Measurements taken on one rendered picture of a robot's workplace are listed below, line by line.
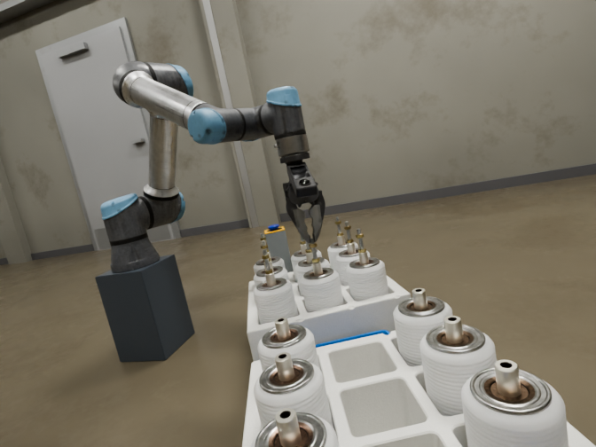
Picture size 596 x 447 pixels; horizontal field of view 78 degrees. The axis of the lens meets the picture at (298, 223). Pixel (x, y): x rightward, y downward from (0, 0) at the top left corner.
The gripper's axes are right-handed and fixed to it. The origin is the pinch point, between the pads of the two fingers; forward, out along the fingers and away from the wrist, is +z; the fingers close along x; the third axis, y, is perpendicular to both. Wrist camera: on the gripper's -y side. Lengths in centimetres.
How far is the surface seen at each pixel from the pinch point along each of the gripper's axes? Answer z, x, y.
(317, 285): 10.5, 1.6, -3.8
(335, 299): 15.2, -2.2, -3.6
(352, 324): 20.5, -4.2, -7.3
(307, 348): 10.5, 9.6, -31.4
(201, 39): -143, 16, 280
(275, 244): 7.6, 6.3, 38.3
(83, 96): -125, 145, 336
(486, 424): 11, -4, -56
